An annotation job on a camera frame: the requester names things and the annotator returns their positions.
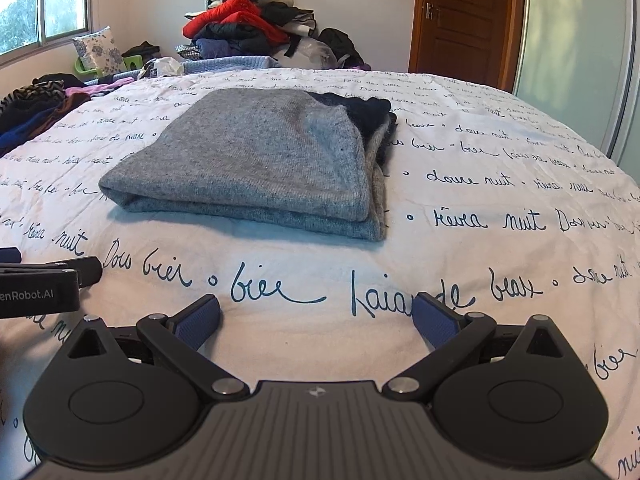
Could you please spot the floral pillow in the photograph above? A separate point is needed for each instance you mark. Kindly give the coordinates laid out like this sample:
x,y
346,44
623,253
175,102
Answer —
x,y
97,50

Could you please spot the black and white garment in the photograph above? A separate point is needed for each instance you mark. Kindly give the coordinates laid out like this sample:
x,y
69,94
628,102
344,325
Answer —
x,y
290,17

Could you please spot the wooden door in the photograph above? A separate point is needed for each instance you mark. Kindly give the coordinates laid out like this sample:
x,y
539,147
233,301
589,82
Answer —
x,y
465,20

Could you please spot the navy puffer jacket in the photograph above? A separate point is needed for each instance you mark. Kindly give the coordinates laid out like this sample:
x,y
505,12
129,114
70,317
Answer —
x,y
235,35

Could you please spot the dark bag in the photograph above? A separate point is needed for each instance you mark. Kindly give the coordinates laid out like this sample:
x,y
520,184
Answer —
x,y
141,51

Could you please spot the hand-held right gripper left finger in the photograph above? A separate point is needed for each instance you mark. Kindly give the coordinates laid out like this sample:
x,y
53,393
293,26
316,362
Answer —
x,y
201,319

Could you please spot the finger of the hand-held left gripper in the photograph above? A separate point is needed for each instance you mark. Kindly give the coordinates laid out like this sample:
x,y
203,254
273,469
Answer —
x,y
85,270
9,255

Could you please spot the black bag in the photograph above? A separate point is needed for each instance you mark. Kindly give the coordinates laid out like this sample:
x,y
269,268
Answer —
x,y
342,45

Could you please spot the red jacket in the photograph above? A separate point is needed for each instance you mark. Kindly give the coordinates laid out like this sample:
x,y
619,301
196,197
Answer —
x,y
235,17

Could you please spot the purple cloth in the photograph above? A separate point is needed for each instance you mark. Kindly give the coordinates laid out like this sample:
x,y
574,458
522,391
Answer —
x,y
361,67

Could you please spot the grey sweater with navy sleeves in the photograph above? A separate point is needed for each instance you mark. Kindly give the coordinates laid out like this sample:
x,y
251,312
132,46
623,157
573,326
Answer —
x,y
250,160

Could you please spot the pink cloth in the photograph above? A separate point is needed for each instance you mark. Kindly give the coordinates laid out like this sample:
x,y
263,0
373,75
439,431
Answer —
x,y
100,87

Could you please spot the blue cloth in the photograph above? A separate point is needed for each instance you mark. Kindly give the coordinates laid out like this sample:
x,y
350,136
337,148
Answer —
x,y
25,130

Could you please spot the zigzag striped cloth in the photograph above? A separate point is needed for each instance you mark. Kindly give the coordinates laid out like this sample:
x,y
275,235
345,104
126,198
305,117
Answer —
x,y
27,100

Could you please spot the green basket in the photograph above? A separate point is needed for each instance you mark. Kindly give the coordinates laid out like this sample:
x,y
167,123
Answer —
x,y
132,64

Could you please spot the light blue knit blanket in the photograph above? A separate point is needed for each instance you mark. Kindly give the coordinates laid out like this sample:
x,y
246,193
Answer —
x,y
230,64

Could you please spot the white crumpled cloth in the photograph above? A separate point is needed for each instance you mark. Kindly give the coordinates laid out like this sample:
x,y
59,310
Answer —
x,y
160,67

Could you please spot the white script printed blanket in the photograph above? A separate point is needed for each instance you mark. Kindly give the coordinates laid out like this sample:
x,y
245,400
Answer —
x,y
475,240

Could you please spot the checkered cloth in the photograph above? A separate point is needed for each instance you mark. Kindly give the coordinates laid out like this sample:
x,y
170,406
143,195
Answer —
x,y
187,51

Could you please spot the brown cloth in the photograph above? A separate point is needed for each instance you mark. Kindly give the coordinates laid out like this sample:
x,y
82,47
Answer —
x,y
67,107

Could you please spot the clear plastic bag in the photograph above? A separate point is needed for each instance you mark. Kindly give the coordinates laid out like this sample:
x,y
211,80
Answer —
x,y
315,52

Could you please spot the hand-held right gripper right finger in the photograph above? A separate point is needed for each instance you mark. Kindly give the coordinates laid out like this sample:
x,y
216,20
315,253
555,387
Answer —
x,y
435,324

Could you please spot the window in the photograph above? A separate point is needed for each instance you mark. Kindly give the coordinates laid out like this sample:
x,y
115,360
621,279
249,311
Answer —
x,y
35,5

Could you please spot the glass sliding wardrobe doors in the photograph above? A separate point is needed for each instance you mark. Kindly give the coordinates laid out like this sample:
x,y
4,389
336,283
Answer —
x,y
575,35

